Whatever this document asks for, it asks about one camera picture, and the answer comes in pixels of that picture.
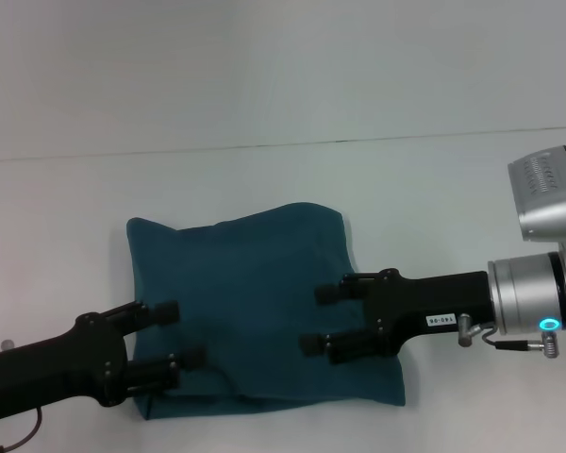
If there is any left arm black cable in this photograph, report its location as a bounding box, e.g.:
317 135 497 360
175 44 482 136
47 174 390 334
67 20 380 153
0 339 43 453

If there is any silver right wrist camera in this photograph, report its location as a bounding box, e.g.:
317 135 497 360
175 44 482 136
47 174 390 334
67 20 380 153
507 144 566 256

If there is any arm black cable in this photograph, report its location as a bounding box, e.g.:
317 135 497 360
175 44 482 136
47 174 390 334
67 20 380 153
0 339 43 453
457 313 560 360

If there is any blue shirt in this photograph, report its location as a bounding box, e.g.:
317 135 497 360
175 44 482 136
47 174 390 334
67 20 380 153
125 201 407 421

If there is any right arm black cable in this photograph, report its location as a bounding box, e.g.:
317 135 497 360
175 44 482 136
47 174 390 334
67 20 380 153
457 313 560 360

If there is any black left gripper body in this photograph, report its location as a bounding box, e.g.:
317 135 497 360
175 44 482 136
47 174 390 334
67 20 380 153
0 310 134 424

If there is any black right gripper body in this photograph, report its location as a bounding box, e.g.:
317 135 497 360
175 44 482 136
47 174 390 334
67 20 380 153
362 268 496 358

